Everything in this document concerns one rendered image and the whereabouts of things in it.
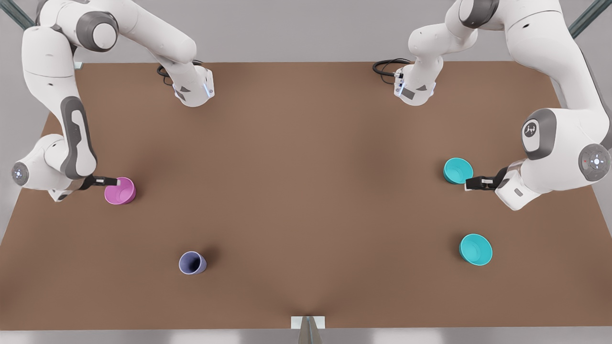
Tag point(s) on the pink bowl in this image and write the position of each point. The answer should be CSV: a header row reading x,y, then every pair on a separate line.
x,y
120,191

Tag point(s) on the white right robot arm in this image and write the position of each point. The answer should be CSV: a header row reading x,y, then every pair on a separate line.
x,y
57,86

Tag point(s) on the teal blue bowl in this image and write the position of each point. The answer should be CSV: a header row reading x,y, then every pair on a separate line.
x,y
475,249
457,170

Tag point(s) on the lavender purple cup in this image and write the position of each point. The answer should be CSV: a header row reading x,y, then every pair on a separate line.
x,y
192,263

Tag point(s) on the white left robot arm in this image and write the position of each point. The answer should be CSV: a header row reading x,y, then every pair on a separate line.
x,y
550,52

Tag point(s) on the silver frame post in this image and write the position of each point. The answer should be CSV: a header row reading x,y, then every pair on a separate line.
x,y
18,13
587,16
307,329

